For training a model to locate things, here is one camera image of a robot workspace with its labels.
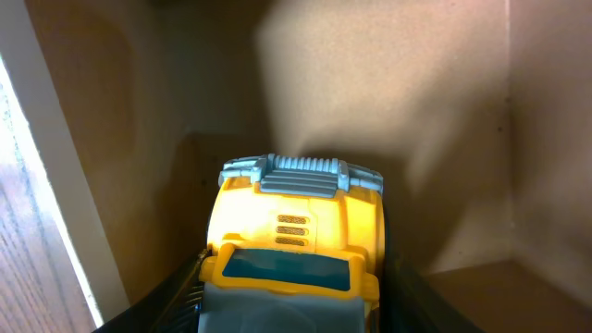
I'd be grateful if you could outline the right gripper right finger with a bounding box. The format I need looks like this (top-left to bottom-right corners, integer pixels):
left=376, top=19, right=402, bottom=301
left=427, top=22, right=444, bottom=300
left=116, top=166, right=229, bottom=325
left=381, top=259, right=484, bottom=333

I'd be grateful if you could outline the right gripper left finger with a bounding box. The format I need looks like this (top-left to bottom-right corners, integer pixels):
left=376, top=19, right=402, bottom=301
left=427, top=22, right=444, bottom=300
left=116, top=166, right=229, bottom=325
left=93, top=249, right=208, bottom=333

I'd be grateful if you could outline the yellow grey toy truck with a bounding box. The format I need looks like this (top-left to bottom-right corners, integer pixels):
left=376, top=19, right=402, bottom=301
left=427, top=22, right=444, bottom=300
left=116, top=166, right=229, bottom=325
left=197, top=154, right=386, bottom=332

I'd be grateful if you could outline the white cardboard box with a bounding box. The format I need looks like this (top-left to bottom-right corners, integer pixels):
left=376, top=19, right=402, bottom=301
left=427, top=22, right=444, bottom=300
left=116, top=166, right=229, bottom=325
left=1, top=0, right=591, bottom=332

